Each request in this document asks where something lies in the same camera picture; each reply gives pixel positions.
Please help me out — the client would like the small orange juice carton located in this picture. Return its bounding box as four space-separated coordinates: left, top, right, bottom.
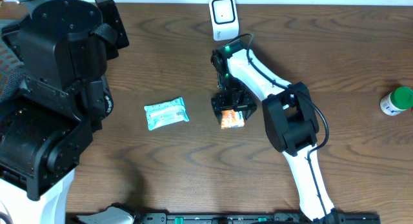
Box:
221 110 245 129

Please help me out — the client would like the light blue wet wipes pack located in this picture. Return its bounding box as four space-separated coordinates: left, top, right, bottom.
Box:
144 97 190 131

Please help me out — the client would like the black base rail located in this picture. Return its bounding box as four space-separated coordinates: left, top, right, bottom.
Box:
65 203 381 224

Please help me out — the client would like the green lid jar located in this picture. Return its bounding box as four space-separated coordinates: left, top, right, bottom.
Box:
379 87 412 116

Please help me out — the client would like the grey plastic mesh basket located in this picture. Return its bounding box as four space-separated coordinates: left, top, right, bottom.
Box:
1 39 25 102

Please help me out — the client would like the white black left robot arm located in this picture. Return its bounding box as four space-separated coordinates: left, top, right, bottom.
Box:
1 0 129 223

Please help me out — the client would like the white barcode scanner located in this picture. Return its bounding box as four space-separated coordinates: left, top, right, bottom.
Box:
208 0 239 41

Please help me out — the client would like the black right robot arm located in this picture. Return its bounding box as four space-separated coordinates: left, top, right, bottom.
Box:
210 39 335 223

